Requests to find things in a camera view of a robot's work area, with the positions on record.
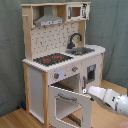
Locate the grey cabinet door dispenser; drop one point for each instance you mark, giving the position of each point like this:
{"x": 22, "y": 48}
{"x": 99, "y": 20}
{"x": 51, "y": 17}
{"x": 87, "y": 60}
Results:
{"x": 91, "y": 73}

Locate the silver toy pot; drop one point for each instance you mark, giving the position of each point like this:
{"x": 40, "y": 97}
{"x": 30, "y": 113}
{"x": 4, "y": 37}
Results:
{"x": 78, "y": 52}

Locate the grey range hood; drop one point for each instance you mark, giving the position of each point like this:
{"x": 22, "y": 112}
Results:
{"x": 48, "y": 18}

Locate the white oven door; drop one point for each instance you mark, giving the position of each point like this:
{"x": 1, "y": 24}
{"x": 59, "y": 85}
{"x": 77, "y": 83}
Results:
{"x": 63, "y": 102}

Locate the grey toy sink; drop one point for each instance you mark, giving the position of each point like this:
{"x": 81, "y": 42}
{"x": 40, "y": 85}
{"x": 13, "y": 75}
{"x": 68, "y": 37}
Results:
{"x": 85, "y": 50}

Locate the wooden toy kitchen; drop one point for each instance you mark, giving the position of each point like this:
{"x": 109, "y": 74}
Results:
{"x": 46, "y": 40}

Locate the black toy faucet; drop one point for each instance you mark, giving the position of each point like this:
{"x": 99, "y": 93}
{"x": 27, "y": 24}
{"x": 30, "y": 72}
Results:
{"x": 74, "y": 39}

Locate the black toy stovetop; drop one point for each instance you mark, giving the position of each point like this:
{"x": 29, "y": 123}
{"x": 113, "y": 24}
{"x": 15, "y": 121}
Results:
{"x": 52, "y": 59}

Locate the toy microwave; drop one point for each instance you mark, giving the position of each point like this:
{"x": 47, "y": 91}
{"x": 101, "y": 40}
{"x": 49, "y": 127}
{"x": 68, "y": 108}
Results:
{"x": 78, "y": 11}

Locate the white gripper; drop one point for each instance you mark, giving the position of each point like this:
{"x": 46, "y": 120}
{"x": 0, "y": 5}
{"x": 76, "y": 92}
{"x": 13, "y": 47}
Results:
{"x": 106, "y": 98}

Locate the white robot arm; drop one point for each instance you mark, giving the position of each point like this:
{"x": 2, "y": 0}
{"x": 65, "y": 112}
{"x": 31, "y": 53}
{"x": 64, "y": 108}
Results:
{"x": 121, "y": 107}

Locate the red right stove knob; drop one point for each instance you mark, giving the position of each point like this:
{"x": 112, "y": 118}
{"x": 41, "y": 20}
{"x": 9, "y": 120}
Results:
{"x": 74, "y": 69}

